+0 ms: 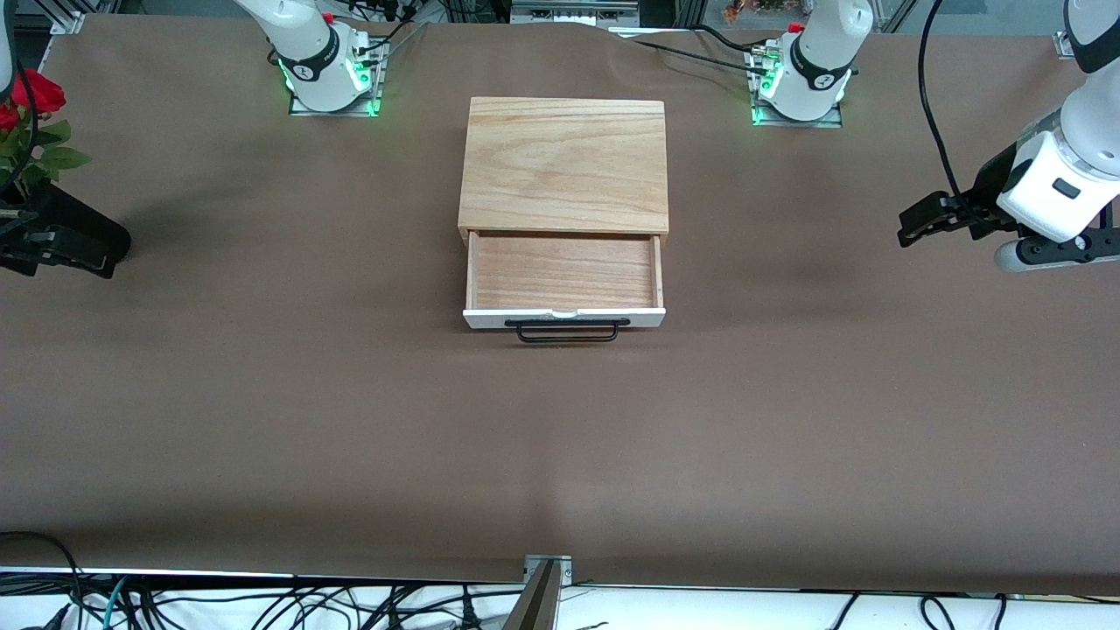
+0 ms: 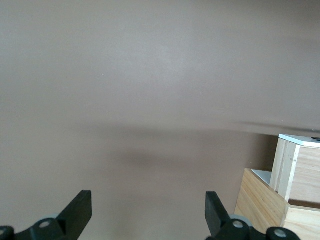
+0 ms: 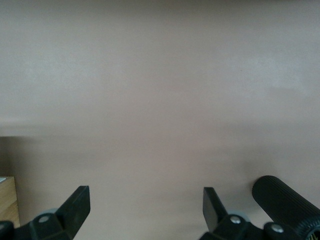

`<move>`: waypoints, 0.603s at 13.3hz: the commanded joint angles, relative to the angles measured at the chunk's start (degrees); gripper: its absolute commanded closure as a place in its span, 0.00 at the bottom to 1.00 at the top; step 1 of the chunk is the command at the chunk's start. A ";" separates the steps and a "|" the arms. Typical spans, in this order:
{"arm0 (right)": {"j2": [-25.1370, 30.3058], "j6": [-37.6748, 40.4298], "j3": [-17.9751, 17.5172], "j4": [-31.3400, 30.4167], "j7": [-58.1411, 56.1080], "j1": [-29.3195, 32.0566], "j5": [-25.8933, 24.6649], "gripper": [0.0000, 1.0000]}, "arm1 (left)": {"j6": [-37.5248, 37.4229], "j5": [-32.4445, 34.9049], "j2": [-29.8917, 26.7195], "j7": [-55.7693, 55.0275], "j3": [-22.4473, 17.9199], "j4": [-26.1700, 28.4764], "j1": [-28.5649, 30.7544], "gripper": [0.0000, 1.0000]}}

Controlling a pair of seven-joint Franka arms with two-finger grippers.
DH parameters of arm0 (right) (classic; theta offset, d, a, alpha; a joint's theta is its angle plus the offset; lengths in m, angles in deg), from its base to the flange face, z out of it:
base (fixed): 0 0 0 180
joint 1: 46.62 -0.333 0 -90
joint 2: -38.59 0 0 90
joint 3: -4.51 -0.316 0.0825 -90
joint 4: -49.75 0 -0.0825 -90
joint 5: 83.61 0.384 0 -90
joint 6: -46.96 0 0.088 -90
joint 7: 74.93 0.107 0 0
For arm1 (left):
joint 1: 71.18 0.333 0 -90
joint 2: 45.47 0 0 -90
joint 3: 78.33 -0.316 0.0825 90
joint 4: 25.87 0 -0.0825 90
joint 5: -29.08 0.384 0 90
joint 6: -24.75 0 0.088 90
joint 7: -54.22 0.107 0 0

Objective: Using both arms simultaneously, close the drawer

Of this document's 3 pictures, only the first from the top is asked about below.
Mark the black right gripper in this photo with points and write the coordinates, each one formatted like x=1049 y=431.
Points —
x=66 y=223

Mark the light wooden drawer cabinet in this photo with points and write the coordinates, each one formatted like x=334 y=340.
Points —
x=564 y=166

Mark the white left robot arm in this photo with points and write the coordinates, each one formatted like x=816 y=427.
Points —
x=818 y=79

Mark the metal corner bracket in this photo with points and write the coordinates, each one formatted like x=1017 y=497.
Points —
x=1064 y=44
x=68 y=23

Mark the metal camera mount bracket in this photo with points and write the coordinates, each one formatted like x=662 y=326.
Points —
x=547 y=569

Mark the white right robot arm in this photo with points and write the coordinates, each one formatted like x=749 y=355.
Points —
x=315 y=70

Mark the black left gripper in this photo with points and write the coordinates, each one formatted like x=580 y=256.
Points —
x=991 y=188

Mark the orange artificial flowers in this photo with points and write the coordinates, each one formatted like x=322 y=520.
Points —
x=752 y=9

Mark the black cylindrical vase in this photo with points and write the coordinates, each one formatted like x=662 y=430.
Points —
x=83 y=223

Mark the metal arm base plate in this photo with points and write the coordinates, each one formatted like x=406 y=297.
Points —
x=831 y=124
x=302 y=110

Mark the brown table cover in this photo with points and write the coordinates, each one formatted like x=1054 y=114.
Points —
x=560 y=437

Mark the red rose with green leaves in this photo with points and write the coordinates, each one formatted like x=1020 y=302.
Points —
x=37 y=92

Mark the aluminium frame rail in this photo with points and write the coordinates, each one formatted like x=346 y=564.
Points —
x=569 y=13

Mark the white-fronted wooden drawer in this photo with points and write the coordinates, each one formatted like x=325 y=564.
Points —
x=564 y=273

